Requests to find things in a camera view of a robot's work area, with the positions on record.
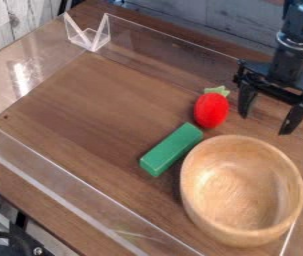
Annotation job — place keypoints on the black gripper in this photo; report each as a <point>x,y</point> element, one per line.
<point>253,81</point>

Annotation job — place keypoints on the red plush strawberry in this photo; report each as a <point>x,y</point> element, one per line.
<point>211,107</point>

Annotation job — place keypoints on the green rectangular block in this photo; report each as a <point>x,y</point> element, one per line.
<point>170,149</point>

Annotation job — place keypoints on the wooden bowl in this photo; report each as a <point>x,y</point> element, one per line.
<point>241,189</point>

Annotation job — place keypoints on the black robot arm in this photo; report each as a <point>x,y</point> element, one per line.
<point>279,78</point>

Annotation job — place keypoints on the clear acrylic back wall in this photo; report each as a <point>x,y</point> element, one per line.
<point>167,56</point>

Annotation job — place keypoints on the clear acrylic wall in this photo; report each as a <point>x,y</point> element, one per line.
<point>167,56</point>
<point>87,219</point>

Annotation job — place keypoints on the clear acrylic front wall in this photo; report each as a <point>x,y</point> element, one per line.
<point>87,219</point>

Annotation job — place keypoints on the black device with cable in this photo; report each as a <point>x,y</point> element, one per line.
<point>18,243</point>

